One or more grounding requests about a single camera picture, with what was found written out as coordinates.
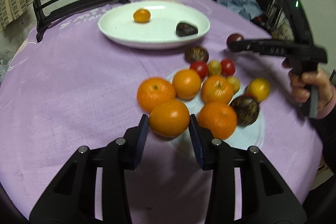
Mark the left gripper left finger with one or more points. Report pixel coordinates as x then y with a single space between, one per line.
70 196

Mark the red cherry tomato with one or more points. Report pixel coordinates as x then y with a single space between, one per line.
201 68
228 67

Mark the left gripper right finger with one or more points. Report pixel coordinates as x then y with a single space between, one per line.
266 197

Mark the wrinkled dark passion fruit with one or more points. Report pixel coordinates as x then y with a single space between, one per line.
185 29

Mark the blue cloth pile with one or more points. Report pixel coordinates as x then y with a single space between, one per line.
248 9

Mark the yellow green round fruit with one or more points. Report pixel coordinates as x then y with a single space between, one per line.
259 88

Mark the white oval plate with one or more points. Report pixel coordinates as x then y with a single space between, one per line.
159 32

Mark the smooth dark red plum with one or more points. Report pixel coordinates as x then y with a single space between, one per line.
233 38

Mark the dark passion fruit on table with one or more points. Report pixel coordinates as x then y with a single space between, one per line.
196 54

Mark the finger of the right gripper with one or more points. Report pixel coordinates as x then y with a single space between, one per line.
251 45

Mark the small orange kumquat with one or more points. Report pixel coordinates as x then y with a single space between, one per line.
142 16

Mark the tan longan fruit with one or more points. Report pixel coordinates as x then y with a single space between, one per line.
234 82
214 67

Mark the person's right hand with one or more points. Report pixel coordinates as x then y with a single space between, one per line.
326 103

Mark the orange mandarin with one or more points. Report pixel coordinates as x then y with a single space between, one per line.
220 118
170 119
217 88
187 84
154 91

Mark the dark mottled passion fruit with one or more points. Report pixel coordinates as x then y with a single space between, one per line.
246 108

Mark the purple tablecloth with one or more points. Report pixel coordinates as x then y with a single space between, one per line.
77 88

